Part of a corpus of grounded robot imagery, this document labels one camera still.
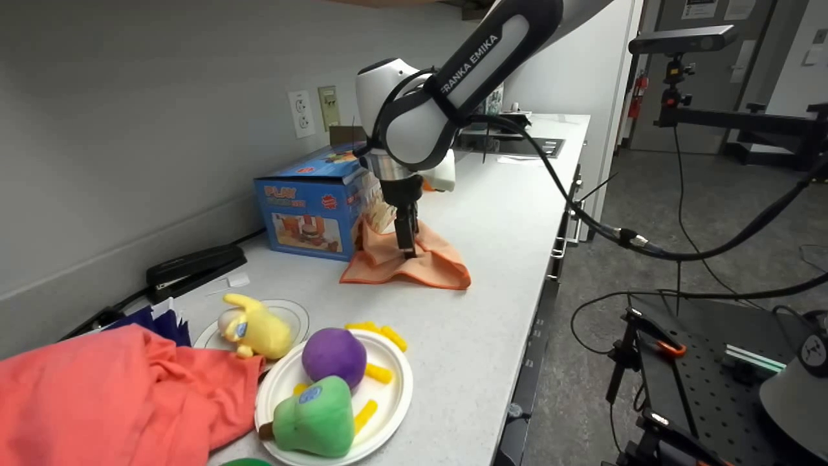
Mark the thin black floor cable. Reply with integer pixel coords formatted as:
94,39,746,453
567,288,676,356

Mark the purple plush ball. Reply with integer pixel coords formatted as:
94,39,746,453
301,324,371,393

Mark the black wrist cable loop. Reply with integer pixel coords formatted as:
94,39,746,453
365,66,450,166

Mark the yellow toy fries pile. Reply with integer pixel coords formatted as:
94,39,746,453
345,318,410,355

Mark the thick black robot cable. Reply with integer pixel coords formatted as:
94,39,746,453
481,110,828,301

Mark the yellow plush toy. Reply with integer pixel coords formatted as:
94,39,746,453
216,293,299,363

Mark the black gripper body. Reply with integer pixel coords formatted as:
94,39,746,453
378,176,425,223

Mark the clear plastic plate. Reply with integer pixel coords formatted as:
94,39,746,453
195,296,314,356

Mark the dark rectangular sink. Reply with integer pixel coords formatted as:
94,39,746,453
453,110,567,164

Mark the black stand with orange clamp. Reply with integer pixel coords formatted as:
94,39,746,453
604,306,693,466

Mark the coral red cloth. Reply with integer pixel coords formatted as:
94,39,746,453
0,320,268,466

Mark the green plush pear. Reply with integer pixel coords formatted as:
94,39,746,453
256,373,357,460

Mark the grey round base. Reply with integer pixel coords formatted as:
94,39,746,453
758,309,828,463

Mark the white paper plate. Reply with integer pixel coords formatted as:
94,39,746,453
253,325,418,466

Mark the black perforated breadboard table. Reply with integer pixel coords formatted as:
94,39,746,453
638,293,828,466

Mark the beige wall plate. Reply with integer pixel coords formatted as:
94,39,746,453
316,83,345,134

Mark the black stereo camera bar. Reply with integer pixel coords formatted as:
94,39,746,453
629,21,742,59

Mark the black stapler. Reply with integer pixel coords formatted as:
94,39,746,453
143,240,248,306

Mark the play food set box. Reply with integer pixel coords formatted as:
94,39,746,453
252,148,383,265

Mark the red fire extinguisher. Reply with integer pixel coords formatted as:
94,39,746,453
632,76,651,122

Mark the dark blue cloth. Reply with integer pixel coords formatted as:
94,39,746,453
106,296,195,346

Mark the white wall outlet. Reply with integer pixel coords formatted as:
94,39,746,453
287,87,318,140

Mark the orange microfiber cloth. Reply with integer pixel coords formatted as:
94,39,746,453
336,210,477,293

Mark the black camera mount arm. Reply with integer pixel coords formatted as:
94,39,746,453
654,52,828,179

